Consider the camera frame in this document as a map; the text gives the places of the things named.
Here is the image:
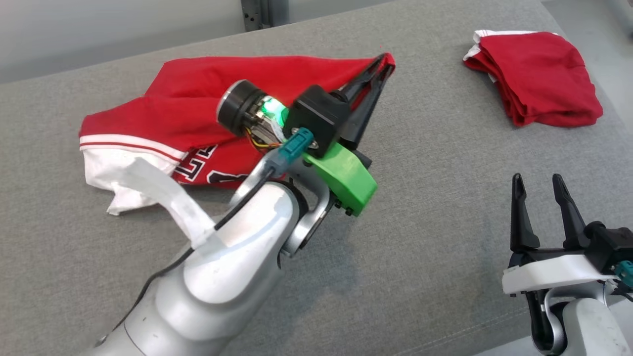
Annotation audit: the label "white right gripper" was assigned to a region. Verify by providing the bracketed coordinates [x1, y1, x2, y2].
[502, 173, 617, 296]

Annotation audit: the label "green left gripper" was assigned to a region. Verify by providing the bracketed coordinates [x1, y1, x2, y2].
[217, 53, 396, 217]

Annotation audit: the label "red shorts with white band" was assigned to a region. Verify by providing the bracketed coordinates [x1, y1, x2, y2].
[463, 30, 604, 128]

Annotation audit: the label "red basketball jersey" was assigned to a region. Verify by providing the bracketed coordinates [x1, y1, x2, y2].
[79, 52, 396, 216]

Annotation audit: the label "translucent white tape strip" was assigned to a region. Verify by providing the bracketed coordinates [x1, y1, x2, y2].
[126, 157, 229, 250]

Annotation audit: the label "grey metal partition post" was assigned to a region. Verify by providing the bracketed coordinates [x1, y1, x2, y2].
[241, 0, 290, 31]

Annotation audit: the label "grey bracket plate with screws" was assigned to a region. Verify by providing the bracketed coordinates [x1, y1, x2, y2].
[242, 0, 263, 32]

